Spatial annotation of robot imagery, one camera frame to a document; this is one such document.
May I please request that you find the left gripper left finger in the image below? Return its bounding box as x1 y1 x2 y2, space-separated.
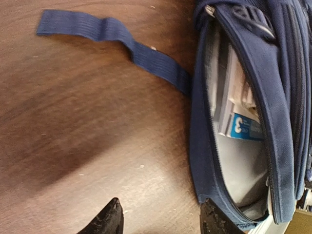
77 197 124 234

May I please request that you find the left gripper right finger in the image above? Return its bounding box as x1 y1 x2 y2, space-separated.
200 198 245 234

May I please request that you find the navy blue student backpack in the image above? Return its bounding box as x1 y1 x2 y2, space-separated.
37 0 312 231

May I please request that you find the white booklet with barcode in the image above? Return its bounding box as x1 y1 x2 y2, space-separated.
217 46 245 137

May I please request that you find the dog picture book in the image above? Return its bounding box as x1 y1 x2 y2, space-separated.
226 113 263 141

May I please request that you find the yellow picture-grid book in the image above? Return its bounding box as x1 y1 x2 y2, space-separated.
229 60 258 117

